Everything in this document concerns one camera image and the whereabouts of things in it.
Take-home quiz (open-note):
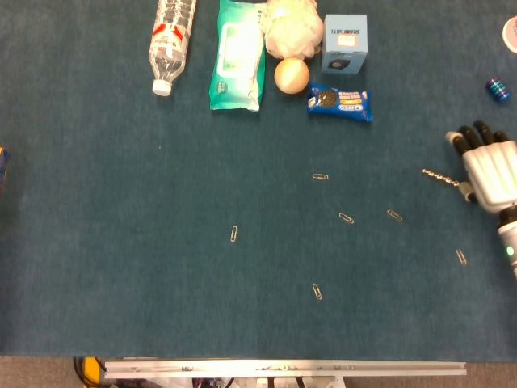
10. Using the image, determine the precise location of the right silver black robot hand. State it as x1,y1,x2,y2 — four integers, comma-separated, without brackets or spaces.
444,120,517,216

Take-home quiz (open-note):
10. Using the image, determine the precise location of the blue purple metallic spool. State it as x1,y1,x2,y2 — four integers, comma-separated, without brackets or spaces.
485,77,512,103

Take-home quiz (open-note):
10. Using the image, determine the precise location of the white paper cup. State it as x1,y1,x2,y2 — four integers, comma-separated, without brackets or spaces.
502,15,517,53

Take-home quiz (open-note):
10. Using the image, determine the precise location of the blue Oreo cookie pack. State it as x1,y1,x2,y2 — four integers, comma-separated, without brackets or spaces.
305,82,374,123

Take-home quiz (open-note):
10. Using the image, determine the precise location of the light blue speaker box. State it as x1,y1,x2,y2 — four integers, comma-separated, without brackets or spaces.
322,14,369,76

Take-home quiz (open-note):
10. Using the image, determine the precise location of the round beige ball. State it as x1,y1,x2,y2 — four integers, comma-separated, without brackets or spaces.
273,57,311,95

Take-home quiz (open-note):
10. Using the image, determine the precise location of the white mesh bath sponge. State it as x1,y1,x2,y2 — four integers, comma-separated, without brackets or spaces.
262,0,326,61

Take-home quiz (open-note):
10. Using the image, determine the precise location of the green wet wipes pack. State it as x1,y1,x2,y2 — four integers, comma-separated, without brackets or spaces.
208,0,267,113

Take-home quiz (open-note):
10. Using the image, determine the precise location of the clear plastic water bottle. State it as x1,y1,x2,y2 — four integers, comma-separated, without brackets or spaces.
148,0,198,97

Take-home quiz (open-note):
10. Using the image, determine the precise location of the yellow plastic part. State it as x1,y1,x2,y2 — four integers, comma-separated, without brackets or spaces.
82,356,103,386

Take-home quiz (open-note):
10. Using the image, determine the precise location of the blue yellow box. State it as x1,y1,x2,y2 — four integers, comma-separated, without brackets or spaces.
0,145,11,199

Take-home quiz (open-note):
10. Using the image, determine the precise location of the aluminium profile rail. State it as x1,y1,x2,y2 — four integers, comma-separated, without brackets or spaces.
103,357,468,380

